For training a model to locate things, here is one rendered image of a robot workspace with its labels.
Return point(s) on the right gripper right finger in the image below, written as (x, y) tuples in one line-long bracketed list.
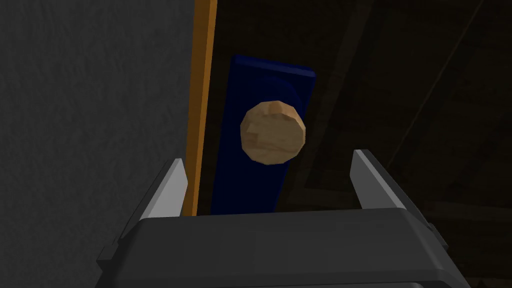
[(378, 188)]

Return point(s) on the wooden round door knob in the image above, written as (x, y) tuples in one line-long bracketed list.
[(272, 134)]

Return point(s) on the dark blue knob plate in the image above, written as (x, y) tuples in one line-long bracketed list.
[(248, 184)]

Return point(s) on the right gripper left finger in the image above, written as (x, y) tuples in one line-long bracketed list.
[(167, 192)]

